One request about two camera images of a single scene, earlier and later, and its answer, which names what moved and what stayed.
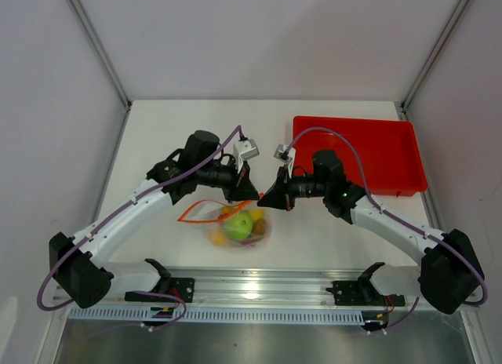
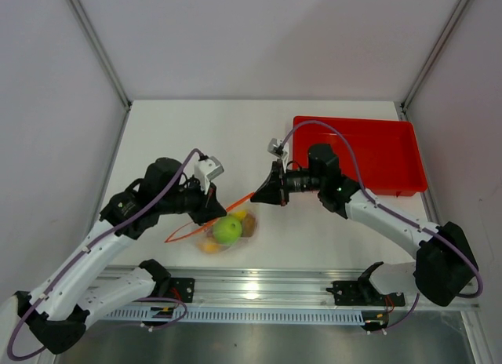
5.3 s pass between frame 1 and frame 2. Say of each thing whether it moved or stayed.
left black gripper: moved
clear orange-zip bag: moved
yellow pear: moved
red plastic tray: stayed
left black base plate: stayed
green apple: moved
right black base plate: stayed
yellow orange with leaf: moved
